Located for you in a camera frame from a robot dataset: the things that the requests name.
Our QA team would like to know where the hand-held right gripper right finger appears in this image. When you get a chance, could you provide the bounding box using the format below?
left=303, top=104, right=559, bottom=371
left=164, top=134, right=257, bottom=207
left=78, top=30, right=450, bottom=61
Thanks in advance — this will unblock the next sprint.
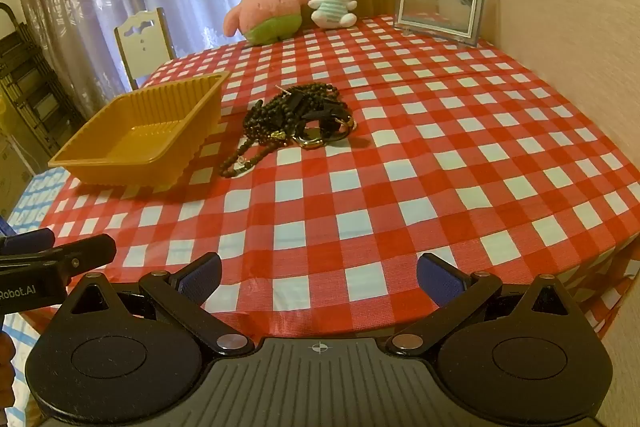
left=388, top=252, right=572, bottom=356

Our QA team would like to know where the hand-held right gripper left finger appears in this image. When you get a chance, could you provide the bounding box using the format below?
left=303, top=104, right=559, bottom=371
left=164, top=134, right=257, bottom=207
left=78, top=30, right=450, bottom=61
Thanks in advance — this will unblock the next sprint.
left=69, top=252, right=254, bottom=356

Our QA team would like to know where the yellow plastic tray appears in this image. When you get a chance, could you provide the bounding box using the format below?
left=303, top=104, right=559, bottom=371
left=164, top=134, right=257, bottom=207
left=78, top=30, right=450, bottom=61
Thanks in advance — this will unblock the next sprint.
left=47, top=71, right=231, bottom=188

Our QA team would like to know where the pink starfish plush toy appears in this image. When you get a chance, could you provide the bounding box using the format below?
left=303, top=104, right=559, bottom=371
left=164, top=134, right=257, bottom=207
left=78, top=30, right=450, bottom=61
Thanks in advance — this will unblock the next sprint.
left=223, top=0, right=310, bottom=46

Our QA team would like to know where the braided brown cord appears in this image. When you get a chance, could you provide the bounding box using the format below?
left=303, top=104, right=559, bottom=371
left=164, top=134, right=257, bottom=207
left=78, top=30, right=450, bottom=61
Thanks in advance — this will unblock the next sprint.
left=219, top=134, right=290, bottom=179

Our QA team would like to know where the cardboard box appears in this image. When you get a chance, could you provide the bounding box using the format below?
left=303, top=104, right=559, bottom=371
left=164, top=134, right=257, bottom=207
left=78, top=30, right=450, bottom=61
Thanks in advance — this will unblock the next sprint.
left=0, top=129, right=36, bottom=216

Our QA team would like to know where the black bead necklace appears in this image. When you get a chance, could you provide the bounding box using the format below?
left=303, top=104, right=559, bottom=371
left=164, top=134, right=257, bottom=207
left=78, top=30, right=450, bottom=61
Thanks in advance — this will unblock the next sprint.
left=243, top=83, right=351, bottom=144

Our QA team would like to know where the white wooden chair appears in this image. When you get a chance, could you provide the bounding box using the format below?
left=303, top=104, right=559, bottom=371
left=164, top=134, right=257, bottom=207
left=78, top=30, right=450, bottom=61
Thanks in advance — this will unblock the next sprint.
left=113, top=7, right=176, bottom=92

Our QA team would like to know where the black ribbon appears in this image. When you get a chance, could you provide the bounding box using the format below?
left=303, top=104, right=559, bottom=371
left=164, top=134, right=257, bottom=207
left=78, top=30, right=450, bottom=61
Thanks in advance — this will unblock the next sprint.
left=284, top=88, right=352, bottom=134

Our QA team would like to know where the red checked tablecloth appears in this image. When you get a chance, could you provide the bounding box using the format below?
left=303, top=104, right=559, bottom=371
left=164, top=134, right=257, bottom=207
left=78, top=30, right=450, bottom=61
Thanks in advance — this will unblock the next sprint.
left=20, top=14, right=640, bottom=349

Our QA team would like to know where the folded black step ladder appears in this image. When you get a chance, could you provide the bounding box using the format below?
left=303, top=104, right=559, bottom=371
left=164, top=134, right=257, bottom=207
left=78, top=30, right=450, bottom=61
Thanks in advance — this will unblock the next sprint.
left=0, top=2, right=77, bottom=148

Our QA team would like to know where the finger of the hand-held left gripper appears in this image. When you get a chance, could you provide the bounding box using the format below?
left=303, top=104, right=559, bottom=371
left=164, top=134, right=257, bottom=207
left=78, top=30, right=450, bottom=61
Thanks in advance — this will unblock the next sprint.
left=0, top=234, right=117, bottom=279
left=0, top=228, right=56, bottom=253

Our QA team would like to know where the gold metal bangle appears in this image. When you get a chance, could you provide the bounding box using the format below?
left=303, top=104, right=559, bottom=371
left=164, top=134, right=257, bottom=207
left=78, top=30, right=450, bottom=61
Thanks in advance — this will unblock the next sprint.
left=325, top=116, right=359, bottom=142
left=298, top=127, right=327, bottom=150

